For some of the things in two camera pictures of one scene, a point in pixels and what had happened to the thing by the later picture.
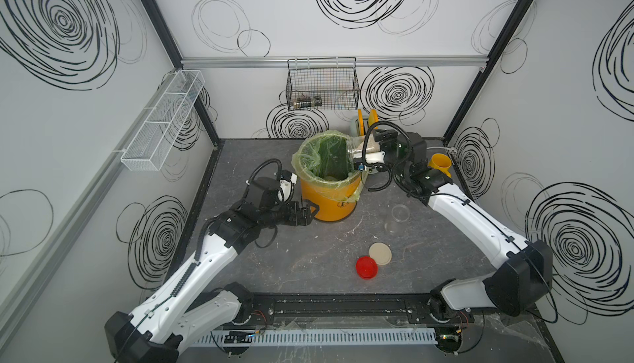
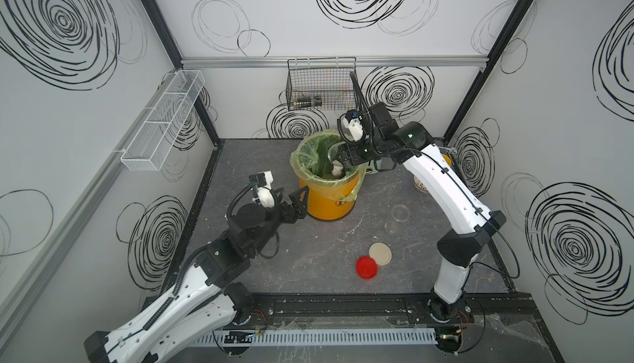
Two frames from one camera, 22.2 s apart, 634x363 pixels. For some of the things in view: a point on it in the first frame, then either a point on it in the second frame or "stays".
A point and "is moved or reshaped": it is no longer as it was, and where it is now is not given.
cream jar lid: (380, 252) stays
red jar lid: (366, 267) stays
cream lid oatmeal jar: (373, 153) is moved or reshaped
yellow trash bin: (336, 200) stays
